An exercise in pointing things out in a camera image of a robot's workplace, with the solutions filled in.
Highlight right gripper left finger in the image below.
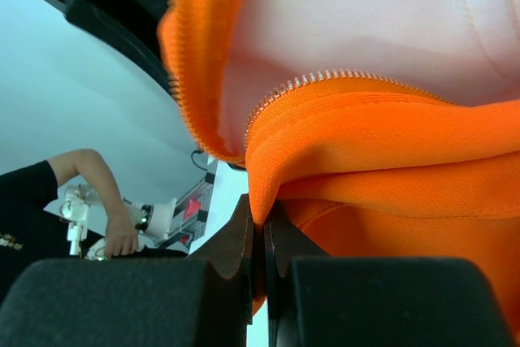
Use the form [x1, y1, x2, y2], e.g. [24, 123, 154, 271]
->
[1, 196, 254, 346]

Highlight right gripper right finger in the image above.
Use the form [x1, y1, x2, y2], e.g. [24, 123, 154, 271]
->
[264, 205, 514, 346]

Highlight orange zip-up jacket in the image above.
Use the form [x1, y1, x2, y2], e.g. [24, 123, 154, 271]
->
[158, 0, 519, 346]

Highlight operator forearm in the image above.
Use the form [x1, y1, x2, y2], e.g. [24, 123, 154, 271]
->
[47, 149, 126, 219]

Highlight operator hand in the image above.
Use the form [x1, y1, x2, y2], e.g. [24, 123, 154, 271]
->
[104, 206, 138, 258]

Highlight operator black shirt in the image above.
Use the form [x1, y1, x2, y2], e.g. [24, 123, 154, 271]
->
[0, 159, 106, 303]

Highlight aluminium frame with red part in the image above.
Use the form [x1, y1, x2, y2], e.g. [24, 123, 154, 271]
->
[154, 150, 217, 249]

